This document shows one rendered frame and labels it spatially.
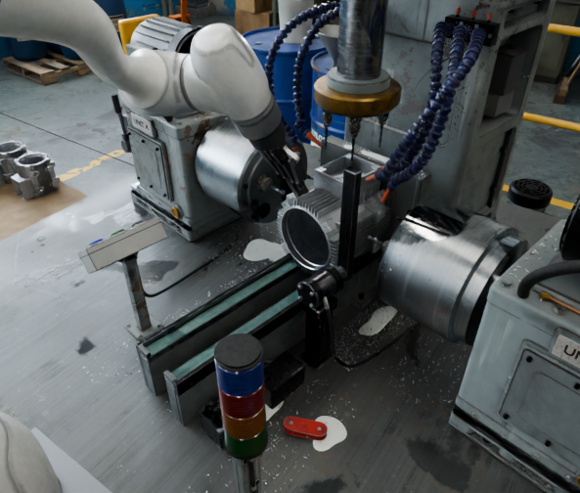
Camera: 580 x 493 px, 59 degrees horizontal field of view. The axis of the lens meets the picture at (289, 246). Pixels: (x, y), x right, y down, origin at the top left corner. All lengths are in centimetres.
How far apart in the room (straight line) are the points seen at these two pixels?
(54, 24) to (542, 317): 75
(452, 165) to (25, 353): 107
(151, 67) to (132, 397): 66
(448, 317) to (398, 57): 62
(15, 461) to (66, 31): 49
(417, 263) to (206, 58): 51
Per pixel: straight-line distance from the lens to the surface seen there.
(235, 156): 128
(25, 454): 74
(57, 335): 135
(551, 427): 97
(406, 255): 98
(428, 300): 98
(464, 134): 122
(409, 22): 124
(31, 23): 61
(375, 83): 106
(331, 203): 113
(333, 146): 130
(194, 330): 110
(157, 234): 114
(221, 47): 88
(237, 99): 91
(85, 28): 66
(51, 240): 169
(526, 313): 87
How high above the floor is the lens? 169
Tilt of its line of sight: 36 degrees down
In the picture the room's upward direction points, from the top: straight up
